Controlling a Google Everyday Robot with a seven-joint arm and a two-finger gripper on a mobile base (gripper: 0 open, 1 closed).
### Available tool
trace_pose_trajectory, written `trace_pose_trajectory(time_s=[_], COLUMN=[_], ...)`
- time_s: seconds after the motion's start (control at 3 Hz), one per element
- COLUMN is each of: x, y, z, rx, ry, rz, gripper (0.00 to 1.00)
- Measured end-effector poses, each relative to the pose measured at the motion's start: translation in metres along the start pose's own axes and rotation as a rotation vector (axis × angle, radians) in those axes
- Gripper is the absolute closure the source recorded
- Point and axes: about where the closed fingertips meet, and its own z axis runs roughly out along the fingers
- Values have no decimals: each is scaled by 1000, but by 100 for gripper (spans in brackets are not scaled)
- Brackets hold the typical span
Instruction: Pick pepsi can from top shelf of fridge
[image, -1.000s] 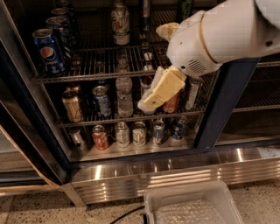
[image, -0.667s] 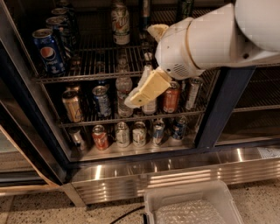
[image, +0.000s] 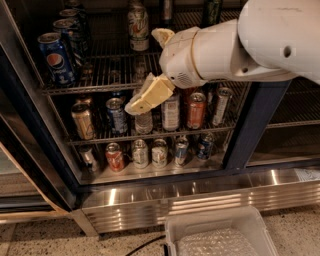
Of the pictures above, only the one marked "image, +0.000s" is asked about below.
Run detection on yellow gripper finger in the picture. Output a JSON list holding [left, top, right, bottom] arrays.
[[151, 28, 175, 49], [125, 73, 175, 116]]

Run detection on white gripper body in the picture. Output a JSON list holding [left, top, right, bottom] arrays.
[[159, 27, 206, 89]]

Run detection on blue pepsi can front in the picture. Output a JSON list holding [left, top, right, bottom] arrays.
[[37, 32, 76, 87]]

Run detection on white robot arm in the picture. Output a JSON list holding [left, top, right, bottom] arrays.
[[125, 0, 320, 115]]

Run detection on slim blue red can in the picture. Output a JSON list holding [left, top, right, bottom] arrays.
[[159, 0, 173, 27]]

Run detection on white green 7up can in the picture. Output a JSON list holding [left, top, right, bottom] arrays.
[[127, 0, 149, 52]]

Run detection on orange can middle shelf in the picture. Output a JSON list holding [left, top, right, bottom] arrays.
[[187, 92, 206, 130]]

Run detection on blue can middle shelf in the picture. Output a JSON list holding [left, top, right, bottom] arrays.
[[106, 98, 128, 135]]

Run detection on green can top shelf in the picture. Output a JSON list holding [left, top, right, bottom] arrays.
[[201, 0, 223, 27]]

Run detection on silver slim can middle shelf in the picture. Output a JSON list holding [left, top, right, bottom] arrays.
[[212, 87, 233, 126]]

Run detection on blue silver can bottom shelf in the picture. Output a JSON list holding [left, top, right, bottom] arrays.
[[174, 137, 189, 166]]

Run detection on white green can bottom shelf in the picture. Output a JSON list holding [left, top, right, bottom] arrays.
[[151, 139, 168, 168]]

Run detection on blue pepsi can bottom shelf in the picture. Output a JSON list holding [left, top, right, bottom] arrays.
[[196, 133, 214, 160]]

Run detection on gold can middle shelf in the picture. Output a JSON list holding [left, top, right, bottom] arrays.
[[71, 103, 95, 140]]

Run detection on dark can in row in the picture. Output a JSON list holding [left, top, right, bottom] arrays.
[[59, 9, 90, 51], [65, 0, 87, 19]]

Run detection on red can bottom shelf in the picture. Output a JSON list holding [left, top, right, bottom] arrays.
[[105, 143, 125, 172]]

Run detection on silver can bottom left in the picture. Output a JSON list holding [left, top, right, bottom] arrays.
[[79, 145, 99, 173]]

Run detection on stainless steel fridge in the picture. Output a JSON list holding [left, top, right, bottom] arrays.
[[0, 0, 320, 235]]

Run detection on white label bottle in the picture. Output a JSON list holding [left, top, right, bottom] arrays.
[[161, 93, 180, 131]]

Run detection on clear water bottle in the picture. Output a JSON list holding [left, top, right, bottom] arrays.
[[134, 66, 153, 135]]

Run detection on clear plastic bin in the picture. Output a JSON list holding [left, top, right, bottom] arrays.
[[165, 206, 279, 256]]

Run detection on top wire shelf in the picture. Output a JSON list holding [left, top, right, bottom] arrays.
[[39, 6, 254, 97]]

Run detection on wire shelf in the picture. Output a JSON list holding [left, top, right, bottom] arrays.
[[39, 6, 254, 97], [68, 81, 251, 146]]

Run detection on middle wire shelf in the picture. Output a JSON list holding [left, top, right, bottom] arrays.
[[68, 81, 251, 146]]

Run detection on black cable on floor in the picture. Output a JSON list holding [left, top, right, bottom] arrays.
[[124, 234, 167, 256]]

